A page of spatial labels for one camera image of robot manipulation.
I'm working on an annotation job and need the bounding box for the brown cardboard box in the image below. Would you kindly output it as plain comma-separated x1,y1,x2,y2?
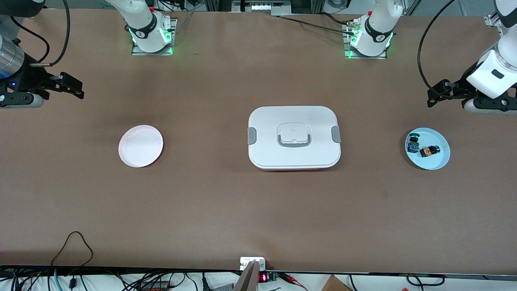
321,275,352,291

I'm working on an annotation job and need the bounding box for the small white electronic box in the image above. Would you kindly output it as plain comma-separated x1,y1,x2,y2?
240,257,266,270

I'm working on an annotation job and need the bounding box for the light blue round plate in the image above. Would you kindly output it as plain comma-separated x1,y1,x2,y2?
405,128,451,170

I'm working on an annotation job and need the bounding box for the pink round plate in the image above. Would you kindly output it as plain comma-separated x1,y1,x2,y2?
118,125,164,168

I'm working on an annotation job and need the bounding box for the metal rack with sockets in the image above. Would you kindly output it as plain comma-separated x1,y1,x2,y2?
232,0,291,16

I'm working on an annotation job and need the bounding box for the red black clip lead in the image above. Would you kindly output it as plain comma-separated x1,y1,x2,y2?
279,273,309,291

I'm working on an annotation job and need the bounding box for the brown cardboard strip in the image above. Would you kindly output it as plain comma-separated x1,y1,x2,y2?
233,260,260,291

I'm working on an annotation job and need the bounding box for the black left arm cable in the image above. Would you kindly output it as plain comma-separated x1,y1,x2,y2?
418,0,457,91

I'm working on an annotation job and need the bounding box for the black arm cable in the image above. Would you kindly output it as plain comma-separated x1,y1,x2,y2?
418,0,457,91
8,0,71,67

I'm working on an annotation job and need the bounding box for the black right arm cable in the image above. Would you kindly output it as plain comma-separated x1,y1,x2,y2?
8,0,71,67

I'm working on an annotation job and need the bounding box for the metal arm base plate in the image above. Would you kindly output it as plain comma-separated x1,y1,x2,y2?
131,18,177,56
343,20,387,60

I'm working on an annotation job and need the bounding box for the black cable on table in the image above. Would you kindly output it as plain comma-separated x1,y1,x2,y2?
275,15,356,35

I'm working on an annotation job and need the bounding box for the black looped cable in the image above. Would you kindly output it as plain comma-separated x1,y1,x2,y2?
50,231,94,269

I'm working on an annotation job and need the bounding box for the thin black cable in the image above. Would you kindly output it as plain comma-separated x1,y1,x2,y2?
406,274,445,287

